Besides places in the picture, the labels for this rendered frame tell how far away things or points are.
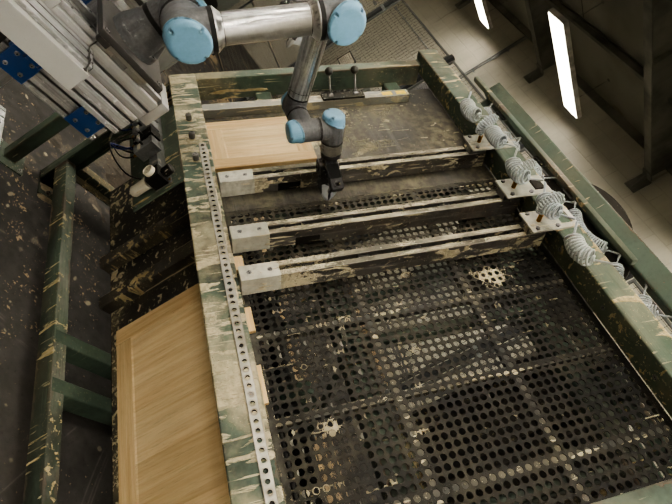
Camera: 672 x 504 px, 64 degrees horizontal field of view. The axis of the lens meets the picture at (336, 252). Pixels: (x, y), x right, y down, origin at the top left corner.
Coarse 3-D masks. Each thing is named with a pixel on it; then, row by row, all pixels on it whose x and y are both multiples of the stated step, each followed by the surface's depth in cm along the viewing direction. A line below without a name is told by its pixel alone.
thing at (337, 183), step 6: (324, 162) 186; (330, 162) 185; (336, 162) 186; (330, 168) 185; (336, 168) 185; (330, 174) 184; (336, 174) 185; (330, 180) 184; (336, 180) 184; (342, 180) 185; (330, 186) 184; (336, 186) 183; (342, 186) 184
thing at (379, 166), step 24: (480, 144) 216; (264, 168) 200; (288, 168) 202; (312, 168) 205; (360, 168) 206; (384, 168) 210; (408, 168) 214; (432, 168) 217; (456, 168) 221; (240, 192) 198
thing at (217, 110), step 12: (312, 96) 243; (372, 96) 247; (384, 96) 248; (396, 96) 250; (408, 96) 252; (204, 108) 229; (216, 108) 230; (228, 108) 231; (240, 108) 232; (252, 108) 234; (264, 108) 235; (276, 108) 237; (312, 108) 242; (324, 108) 244
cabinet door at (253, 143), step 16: (208, 128) 223; (224, 128) 224; (240, 128) 226; (256, 128) 227; (272, 128) 228; (224, 144) 217; (240, 144) 218; (256, 144) 219; (272, 144) 220; (288, 144) 221; (304, 144) 221; (224, 160) 210; (240, 160) 211; (256, 160) 212; (272, 160) 212; (288, 160) 213; (304, 160) 215
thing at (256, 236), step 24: (528, 168) 190; (504, 192) 197; (528, 192) 198; (312, 216) 185; (336, 216) 186; (360, 216) 189; (384, 216) 188; (408, 216) 190; (432, 216) 194; (456, 216) 198; (480, 216) 202; (240, 240) 176; (264, 240) 179; (288, 240) 182; (312, 240) 186
